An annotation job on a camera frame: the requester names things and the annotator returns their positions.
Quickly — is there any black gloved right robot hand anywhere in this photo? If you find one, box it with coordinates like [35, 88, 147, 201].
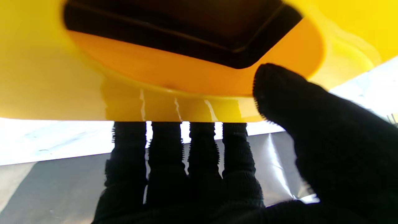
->
[92, 63, 398, 224]

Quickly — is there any black tissue box base plate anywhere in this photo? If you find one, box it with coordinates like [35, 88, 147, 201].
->
[64, 0, 303, 69]

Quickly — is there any orange plastic tissue box cover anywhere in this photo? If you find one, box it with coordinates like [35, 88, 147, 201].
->
[0, 0, 398, 123]

